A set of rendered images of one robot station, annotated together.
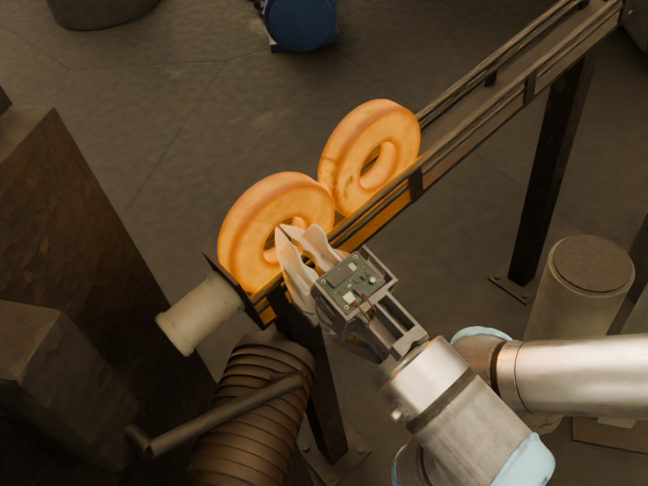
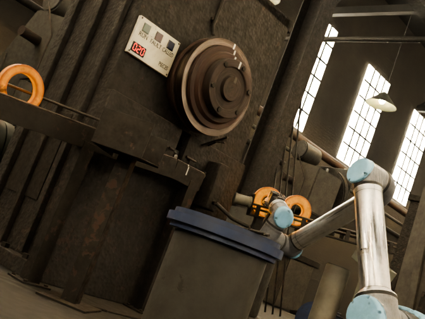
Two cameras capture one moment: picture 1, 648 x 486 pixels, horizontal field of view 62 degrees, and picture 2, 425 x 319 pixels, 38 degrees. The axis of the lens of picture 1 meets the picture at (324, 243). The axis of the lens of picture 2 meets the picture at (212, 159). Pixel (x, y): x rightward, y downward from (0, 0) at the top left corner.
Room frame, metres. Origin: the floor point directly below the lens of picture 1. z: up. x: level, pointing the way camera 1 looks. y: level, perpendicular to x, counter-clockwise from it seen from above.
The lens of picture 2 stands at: (-2.53, -0.90, 0.33)
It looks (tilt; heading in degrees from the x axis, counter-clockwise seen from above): 9 degrees up; 24
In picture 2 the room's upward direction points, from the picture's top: 21 degrees clockwise
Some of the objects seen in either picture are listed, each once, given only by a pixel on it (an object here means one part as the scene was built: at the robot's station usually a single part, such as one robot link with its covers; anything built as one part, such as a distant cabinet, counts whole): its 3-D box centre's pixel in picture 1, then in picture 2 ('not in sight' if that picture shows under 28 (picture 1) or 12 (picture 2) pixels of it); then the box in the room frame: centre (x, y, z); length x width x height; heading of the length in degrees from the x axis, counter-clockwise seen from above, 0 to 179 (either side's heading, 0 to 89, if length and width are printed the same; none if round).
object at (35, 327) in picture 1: (57, 391); (211, 185); (0.30, 0.31, 0.68); 0.11 x 0.08 x 0.24; 68
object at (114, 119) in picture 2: not in sight; (103, 211); (-0.50, 0.35, 0.36); 0.26 x 0.20 x 0.72; 13
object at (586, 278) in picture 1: (555, 349); (320, 319); (0.46, -0.39, 0.26); 0.12 x 0.12 x 0.52
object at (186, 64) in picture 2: not in sight; (214, 87); (0.08, 0.39, 1.11); 0.47 x 0.06 x 0.47; 158
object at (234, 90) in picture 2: not in sight; (227, 88); (0.04, 0.30, 1.11); 0.28 x 0.06 x 0.28; 158
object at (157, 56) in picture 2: not in sight; (153, 47); (-0.19, 0.62, 1.15); 0.26 x 0.02 x 0.18; 158
